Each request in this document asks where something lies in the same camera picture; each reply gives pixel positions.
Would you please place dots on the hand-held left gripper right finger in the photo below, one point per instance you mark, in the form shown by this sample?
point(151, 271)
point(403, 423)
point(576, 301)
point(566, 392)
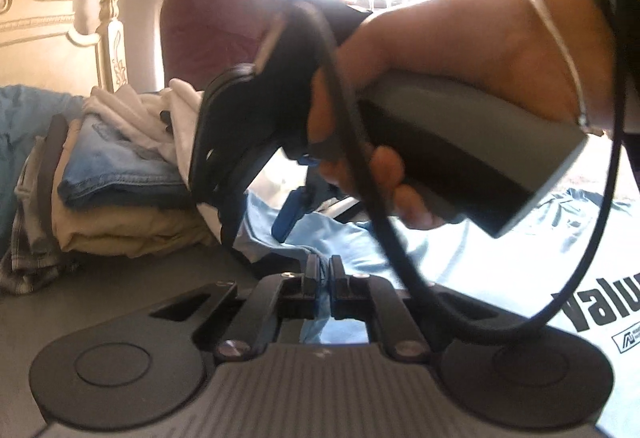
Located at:
point(337, 288)

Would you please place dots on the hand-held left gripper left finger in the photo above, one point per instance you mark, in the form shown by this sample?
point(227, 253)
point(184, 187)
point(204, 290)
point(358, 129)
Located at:
point(311, 283)

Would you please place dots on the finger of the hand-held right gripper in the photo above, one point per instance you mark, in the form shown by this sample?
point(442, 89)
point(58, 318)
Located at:
point(290, 213)

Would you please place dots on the light blue printed t-shirt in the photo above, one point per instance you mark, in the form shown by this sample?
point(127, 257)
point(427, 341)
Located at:
point(525, 243)

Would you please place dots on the person's right forearm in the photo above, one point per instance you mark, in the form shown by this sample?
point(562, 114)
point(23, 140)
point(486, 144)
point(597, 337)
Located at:
point(595, 43)

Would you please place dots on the person's right hand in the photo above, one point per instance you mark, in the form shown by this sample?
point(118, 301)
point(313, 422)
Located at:
point(460, 38)

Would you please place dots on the silver bangle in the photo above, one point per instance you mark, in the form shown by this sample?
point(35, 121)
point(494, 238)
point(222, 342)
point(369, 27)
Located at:
point(582, 118)

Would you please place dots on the folded beige pants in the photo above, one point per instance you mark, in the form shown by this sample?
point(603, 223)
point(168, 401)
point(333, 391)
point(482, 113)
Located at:
point(125, 228)

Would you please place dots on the white folded shirt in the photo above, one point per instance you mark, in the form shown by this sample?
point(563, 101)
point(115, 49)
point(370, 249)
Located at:
point(150, 118)

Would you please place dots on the folded blue jeans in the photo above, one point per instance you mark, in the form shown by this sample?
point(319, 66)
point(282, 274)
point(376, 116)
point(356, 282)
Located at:
point(115, 168)

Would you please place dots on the grey bed blanket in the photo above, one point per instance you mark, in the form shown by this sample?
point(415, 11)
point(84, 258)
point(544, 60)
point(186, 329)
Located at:
point(125, 288)

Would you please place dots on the folded plaid shirt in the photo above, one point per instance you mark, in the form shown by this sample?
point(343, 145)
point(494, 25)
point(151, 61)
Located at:
point(30, 263)

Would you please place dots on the cream carved headboard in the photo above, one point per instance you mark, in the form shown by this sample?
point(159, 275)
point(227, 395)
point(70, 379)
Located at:
point(45, 18)

